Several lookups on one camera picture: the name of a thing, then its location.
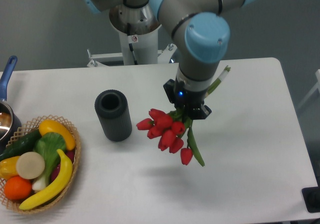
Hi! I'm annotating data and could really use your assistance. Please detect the white frame at right edge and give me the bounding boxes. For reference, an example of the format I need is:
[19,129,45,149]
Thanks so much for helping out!
[296,69,320,113]

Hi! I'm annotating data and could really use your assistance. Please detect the dark grey ribbed vase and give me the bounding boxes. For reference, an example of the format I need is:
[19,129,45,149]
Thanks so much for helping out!
[94,90,132,142]

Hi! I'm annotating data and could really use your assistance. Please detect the purple red vegetable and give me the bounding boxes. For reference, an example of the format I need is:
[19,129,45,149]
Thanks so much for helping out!
[50,150,75,182]

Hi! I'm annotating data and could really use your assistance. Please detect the orange fruit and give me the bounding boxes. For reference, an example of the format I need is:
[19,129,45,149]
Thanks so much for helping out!
[4,176,32,200]

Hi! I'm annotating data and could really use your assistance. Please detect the beige round slice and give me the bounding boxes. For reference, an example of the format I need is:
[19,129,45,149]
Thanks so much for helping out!
[15,152,45,179]

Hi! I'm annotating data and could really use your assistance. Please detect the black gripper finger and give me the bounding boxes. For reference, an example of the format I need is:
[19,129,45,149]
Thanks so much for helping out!
[188,104,212,120]
[163,79,176,103]

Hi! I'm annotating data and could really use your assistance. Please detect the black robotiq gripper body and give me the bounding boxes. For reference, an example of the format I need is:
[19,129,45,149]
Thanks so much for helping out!
[173,76,212,111]

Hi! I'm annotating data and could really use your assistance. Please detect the dark green cucumber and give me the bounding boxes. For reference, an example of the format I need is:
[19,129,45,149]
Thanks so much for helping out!
[0,129,42,161]

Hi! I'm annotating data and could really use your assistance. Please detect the woven wicker basket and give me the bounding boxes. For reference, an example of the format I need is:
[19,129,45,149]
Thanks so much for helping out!
[0,115,81,214]

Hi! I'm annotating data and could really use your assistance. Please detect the yellow bell pepper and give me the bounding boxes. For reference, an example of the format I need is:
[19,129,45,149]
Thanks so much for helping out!
[0,156,20,180]

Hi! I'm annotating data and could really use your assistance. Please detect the yellow squash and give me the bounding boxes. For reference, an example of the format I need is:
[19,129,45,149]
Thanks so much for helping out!
[38,119,76,151]

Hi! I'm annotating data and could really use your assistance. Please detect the black device at table edge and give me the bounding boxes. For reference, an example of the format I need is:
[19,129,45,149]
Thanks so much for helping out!
[302,186,320,213]

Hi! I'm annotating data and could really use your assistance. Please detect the green bok choy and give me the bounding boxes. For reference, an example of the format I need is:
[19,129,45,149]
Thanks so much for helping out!
[32,132,66,192]

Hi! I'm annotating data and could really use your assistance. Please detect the blue handled saucepan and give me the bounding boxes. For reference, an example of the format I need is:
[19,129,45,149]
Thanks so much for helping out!
[0,56,21,154]

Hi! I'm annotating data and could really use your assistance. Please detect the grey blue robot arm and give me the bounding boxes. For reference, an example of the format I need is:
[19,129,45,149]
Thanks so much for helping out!
[84,0,255,120]

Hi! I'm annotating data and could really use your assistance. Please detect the yellow banana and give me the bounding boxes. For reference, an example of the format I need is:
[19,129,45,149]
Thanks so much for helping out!
[19,149,73,210]

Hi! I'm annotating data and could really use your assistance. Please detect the red tulip bouquet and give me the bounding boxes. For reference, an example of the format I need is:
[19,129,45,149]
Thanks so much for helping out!
[136,65,232,167]

